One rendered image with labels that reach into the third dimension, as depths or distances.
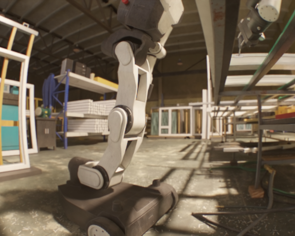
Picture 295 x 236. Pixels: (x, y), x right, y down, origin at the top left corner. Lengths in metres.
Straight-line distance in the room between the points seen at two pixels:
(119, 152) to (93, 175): 0.21
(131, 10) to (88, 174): 0.88
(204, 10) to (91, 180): 0.89
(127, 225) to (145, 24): 0.87
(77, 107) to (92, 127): 0.74
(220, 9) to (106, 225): 0.73
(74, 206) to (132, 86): 0.66
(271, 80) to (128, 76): 1.06
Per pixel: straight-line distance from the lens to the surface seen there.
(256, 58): 0.95
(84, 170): 0.95
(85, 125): 4.84
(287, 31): 0.60
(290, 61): 1.02
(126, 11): 0.91
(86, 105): 4.66
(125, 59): 0.80
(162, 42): 1.09
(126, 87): 0.79
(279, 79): 1.42
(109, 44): 0.96
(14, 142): 3.82
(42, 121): 3.84
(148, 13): 0.84
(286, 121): 0.92
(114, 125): 0.75
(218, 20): 0.43
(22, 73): 2.39
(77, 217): 0.92
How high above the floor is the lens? 0.56
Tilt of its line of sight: 3 degrees up
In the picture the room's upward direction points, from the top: straight up
